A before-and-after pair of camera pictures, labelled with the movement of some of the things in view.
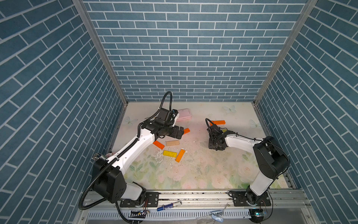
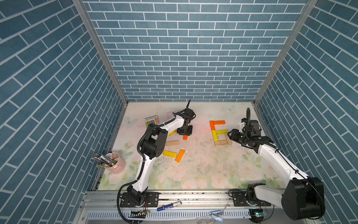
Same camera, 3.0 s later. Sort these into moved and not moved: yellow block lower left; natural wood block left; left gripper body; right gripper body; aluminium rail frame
Moved: right gripper body; left gripper body
Not moved: aluminium rail frame; yellow block lower left; natural wood block left
